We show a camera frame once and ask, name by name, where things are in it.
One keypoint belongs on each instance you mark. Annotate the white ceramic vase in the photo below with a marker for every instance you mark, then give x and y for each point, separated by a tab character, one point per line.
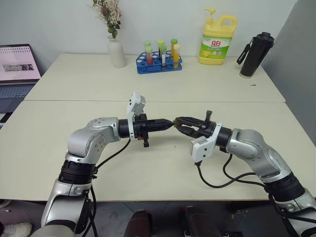
117	53

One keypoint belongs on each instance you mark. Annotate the green capped empty test tube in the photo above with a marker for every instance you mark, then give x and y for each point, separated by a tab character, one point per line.
161	45

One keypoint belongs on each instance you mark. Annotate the yellow capped orange liquid tube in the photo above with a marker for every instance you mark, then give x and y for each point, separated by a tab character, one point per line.
176	56

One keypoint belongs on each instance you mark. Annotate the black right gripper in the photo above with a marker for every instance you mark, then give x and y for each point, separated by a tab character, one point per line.
208	128

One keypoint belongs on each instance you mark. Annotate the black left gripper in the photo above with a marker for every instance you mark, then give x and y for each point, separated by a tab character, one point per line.
140	127

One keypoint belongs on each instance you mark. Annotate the white shoe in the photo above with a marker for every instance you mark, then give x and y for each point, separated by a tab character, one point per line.
17	229

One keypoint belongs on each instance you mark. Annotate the test tube with red liquid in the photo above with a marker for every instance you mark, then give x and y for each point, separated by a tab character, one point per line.
148	54

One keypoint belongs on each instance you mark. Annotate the brass padlock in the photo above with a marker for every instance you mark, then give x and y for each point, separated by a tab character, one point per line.
175	123

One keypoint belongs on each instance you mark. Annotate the grey laptop with pink screen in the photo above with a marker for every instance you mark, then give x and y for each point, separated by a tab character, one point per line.
14	64

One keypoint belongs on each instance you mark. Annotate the dried flower bouquet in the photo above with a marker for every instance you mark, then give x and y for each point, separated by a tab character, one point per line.
108	14

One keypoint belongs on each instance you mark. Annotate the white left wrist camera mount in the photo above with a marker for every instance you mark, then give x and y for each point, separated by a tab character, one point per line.
137	101

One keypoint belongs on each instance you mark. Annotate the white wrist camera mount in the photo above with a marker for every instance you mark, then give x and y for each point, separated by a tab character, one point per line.
203	148
137	101

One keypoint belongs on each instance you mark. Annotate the dark rounded shape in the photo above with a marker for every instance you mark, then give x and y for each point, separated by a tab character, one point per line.
139	224
200	222

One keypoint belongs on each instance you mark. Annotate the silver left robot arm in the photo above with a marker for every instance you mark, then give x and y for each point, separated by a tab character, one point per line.
81	143

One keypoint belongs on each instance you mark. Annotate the yellow detergent pump bottle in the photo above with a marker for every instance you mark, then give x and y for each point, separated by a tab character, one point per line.
216	44

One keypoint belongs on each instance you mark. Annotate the green capped yellow liquid tube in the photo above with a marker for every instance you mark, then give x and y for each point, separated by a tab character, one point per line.
173	43

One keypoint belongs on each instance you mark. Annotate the blue test tube rack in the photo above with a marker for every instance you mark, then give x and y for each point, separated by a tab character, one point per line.
158	69

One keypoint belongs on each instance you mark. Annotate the test tube with white label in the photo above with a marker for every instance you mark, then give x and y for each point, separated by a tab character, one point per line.
163	58

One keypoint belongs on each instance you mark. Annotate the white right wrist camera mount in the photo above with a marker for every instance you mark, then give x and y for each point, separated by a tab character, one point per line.
203	148

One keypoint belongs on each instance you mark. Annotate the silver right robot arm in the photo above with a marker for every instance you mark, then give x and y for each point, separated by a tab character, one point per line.
261	153

